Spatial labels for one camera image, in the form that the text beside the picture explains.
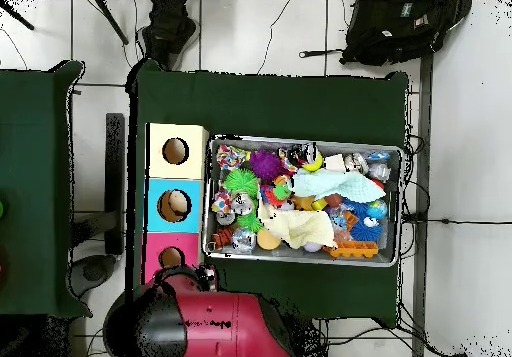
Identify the black standing panel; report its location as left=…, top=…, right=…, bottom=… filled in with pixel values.
left=104, top=112, right=126, bottom=256

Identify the clear plastic packet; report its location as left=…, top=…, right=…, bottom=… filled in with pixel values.
left=231, top=227, right=257, bottom=253

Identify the person's foot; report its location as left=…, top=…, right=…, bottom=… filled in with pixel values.
left=135, top=0, right=201, bottom=72

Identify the black backpack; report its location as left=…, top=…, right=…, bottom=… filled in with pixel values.
left=339, top=0, right=473, bottom=67

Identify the black tripod leg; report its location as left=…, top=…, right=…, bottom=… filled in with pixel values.
left=93, top=0, right=130, bottom=46
left=0, top=0, right=35, bottom=31

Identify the wooden box with three holes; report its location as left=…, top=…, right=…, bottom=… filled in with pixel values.
left=140, top=122, right=210, bottom=286

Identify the orange plastic tray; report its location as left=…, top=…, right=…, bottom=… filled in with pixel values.
left=322, top=239, right=380, bottom=259

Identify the black floor cable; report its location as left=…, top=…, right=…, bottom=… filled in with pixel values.
left=401, top=212, right=512, bottom=227

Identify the clear mesh bin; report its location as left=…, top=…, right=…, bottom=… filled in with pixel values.
left=201, top=133, right=404, bottom=269

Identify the purple spiky rubber ball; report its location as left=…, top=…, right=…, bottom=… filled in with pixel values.
left=248, top=148, right=287, bottom=181

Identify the crushed black can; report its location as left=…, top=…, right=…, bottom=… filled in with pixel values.
left=286, top=142, right=321, bottom=166

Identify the blue fuzzy toy with eyes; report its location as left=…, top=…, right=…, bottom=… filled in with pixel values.
left=344, top=198, right=385, bottom=243

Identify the grey stand foot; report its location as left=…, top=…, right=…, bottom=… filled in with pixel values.
left=65, top=253, right=118, bottom=299

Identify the dark green table cloth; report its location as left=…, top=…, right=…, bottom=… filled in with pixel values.
left=0, top=60, right=93, bottom=319
left=125, top=58, right=410, bottom=328

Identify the orange striped tiger plush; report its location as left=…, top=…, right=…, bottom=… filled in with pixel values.
left=210, top=226, right=234, bottom=251

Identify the cream cloth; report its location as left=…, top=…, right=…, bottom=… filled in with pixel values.
left=257, top=202, right=337, bottom=250

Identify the mint green cloth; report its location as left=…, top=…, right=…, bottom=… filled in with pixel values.
left=290, top=168, right=387, bottom=204

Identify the green spiky rubber ball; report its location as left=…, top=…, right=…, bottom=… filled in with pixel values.
left=222, top=167, right=261, bottom=199

